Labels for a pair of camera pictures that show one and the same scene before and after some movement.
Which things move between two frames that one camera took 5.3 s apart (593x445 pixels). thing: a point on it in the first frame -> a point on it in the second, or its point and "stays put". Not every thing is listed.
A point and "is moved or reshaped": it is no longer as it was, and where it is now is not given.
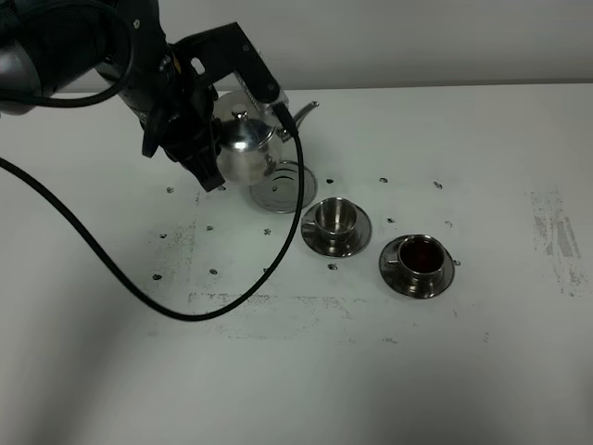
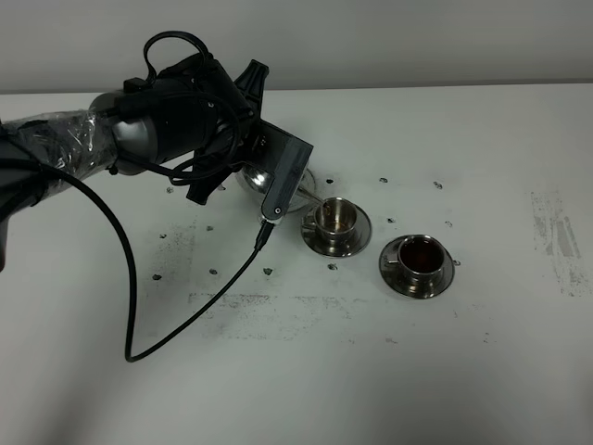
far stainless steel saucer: (348, 246) stays put
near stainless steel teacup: (422, 258) stays put
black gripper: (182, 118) -> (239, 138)
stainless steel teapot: (250, 141) is moved or reshaped
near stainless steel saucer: (394, 276) stays put
